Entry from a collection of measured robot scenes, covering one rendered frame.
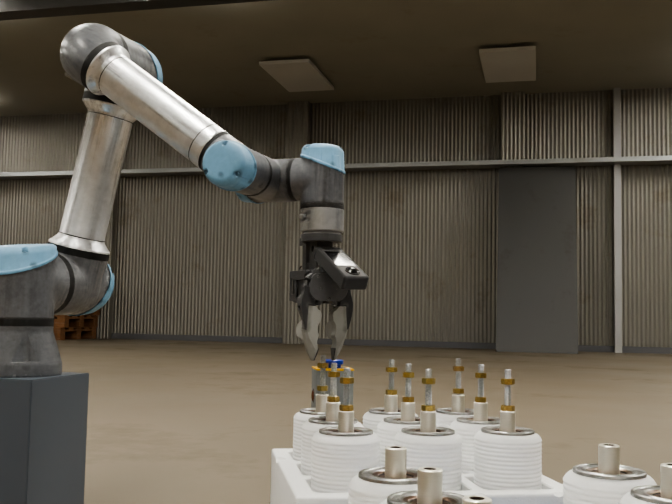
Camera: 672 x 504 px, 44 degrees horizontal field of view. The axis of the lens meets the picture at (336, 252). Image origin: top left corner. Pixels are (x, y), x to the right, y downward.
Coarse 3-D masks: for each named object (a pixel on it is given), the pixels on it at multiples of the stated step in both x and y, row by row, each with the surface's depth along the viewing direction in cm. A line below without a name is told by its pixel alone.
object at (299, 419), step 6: (300, 414) 137; (306, 414) 136; (294, 420) 138; (300, 420) 136; (306, 420) 135; (294, 426) 138; (300, 426) 136; (294, 432) 137; (300, 432) 136; (294, 438) 138; (300, 438) 136; (294, 444) 137; (300, 444) 136; (294, 450) 137; (300, 450) 136; (294, 456) 137; (300, 456) 135
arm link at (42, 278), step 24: (0, 264) 142; (24, 264) 142; (48, 264) 145; (0, 288) 141; (24, 288) 142; (48, 288) 145; (72, 288) 151; (0, 312) 141; (24, 312) 141; (48, 312) 145
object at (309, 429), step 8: (304, 424) 126; (312, 424) 125; (320, 424) 124; (360, 424) 127; (304, 432) 125; (312, 432) 124; (304, 440) 125; (304, 448) 125; (304, 456) 125; (304, 464) 125; (304, 472) 125
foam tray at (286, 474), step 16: (272, 464) 142; (288, 464) 130; (272, 480) 141; (288, 480) 118; (304, 480) 118; (464, 480) 120; (544, 480) 121; (272, 496) 140; (288, 496) 116; (304, 496) 107; (320, 496) 108; (336, 496) 108; (496, 496) 111; (512, 496) 111; (528, 496) 112; (544, 496) 112; (560, 496) 112
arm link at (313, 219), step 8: (304, 208) 141; (312, 208) 140; (320, 208) 139; (328, 208) 140; (336, 208) 140; (304, 216) 141; (312, 216) 140; (320, 216) 139; (328, 216) 139; (336, 216) 140; (304, 224) 141; (312, 224) 140; (320, 224) 139; (328, 224) 139; (336, 224) 140; (304, 232) 142; (312, 232) 140; (320, 232) 140; (328, 232) 140; (336, 232) 141
